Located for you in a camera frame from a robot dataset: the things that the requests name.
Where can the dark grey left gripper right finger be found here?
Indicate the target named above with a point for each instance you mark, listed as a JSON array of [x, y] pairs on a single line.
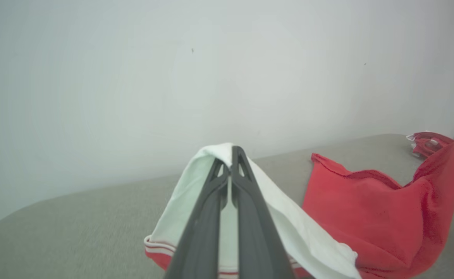
[[258, 240]]

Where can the red jersey with number 23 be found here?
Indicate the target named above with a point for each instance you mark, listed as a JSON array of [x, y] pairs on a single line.
[[366, 217]]

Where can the red shorts with white stripes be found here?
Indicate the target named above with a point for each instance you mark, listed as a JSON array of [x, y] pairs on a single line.
[[422, 149]]

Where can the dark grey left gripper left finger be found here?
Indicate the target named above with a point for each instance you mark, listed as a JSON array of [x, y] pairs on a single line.
[[202, 240]]

